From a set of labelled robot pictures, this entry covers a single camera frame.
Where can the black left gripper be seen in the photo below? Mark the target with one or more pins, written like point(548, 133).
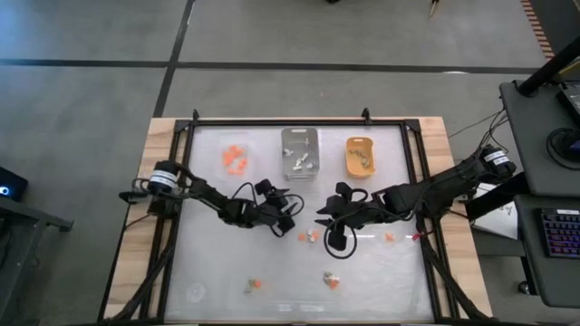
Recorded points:
point(272, 208)

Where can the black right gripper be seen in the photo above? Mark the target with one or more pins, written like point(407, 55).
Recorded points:
point(358, 210)

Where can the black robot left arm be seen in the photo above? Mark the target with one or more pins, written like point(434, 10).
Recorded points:
point(204, 192)

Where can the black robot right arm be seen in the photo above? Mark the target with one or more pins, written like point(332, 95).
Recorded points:
point(444, 185)

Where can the grey plastic bin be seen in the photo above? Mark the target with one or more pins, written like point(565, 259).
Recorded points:
point(299, 175)

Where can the clear plastic bin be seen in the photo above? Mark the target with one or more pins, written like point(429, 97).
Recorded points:
point(242, 179)

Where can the yellow plastic basket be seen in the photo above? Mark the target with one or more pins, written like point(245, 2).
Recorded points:
point(360, 172)

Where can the small pink clip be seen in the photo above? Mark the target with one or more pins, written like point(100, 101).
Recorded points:
point(416, 236)

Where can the white paper sheet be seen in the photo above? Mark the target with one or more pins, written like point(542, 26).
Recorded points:
point(500, 222)

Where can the black caster wheel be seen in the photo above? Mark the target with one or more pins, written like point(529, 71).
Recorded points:
point(524, 288)

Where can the dark grey side desk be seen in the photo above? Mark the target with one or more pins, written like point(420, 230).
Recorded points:
point(530, 136)
point(530, 271)

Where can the black backlit keyboard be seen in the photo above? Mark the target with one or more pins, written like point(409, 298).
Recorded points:
point(562, 233)

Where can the black round stand base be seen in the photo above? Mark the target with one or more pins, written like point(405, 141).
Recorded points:
point(564, 145)

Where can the grey metal desk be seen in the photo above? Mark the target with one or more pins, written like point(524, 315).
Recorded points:
point(41, 216)

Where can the black desk pole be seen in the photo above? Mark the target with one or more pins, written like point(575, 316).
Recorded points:
point(548, 68)

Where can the black device with blue light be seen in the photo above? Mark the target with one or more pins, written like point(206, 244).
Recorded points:
point(16, 181)

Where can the black mat with orange stripes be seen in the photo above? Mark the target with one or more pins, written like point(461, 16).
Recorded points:
point(557, 18)

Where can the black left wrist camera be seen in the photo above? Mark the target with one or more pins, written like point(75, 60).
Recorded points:
point(286, 225)

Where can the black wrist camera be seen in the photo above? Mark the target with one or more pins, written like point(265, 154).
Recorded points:
point(286, 225)
point(337, 240)

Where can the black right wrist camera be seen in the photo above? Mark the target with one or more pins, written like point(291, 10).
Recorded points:
point(337, 240)

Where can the black frame clamp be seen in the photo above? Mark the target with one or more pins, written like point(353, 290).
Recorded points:
point(196, 115)
point(366, 117)

